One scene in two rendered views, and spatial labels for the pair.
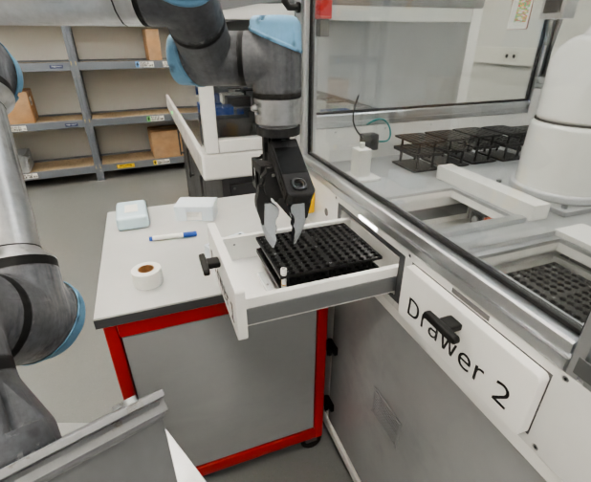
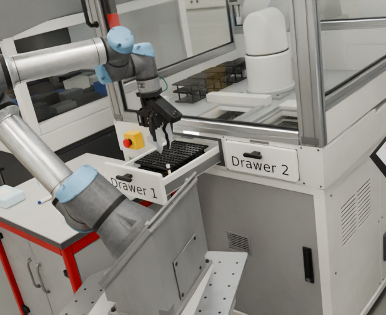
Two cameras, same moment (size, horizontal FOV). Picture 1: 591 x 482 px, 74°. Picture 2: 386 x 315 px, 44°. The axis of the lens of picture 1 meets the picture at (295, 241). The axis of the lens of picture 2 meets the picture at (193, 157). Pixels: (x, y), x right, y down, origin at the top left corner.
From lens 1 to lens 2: 102 cm
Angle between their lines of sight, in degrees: 23
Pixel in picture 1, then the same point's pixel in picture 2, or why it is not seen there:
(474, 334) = (266, 152)
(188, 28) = (124, 60)
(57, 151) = not seen: outside the picture
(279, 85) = (152, 72)
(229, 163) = (50, 140)
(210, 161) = not seen: hidden behind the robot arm
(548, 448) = (307, 179)
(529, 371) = (290, 152)
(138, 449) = (193, 194)
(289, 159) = (163, 104)
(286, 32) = (150, 50)
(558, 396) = (301, 156)
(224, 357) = not seen: hidden behind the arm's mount
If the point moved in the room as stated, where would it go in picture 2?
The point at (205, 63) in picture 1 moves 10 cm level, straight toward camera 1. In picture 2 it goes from (122, 72) to (140, 74)
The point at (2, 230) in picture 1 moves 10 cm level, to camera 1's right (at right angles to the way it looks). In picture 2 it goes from (65, 169) to (99, 158)
